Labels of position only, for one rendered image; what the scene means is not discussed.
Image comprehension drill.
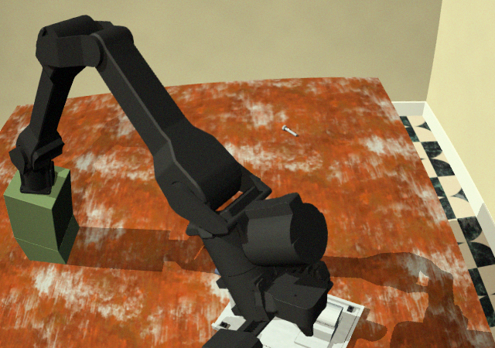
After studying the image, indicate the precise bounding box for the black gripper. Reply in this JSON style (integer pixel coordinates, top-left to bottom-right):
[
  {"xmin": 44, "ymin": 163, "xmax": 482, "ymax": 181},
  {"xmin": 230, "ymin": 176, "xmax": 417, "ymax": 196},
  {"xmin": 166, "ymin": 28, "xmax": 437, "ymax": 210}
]
[{"xmin": 202, "ymin": 265, "xmax": 275, "ymax": 348}]

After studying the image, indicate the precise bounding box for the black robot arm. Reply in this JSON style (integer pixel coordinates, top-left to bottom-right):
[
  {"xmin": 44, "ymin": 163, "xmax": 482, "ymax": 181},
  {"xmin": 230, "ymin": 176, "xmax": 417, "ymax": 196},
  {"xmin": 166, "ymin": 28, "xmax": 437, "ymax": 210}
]
[{"xmin": 9, "ymin": 15, "xmax": 333, "ymax": 328}]

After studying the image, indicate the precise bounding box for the white bolt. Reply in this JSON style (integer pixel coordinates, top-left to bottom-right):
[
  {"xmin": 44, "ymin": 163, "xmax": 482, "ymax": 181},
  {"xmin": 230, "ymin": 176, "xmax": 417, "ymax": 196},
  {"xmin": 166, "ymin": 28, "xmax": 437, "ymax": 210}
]
[{"xmin": 282, "ymin": 125, "xmax": 297, "ymax": 136}]

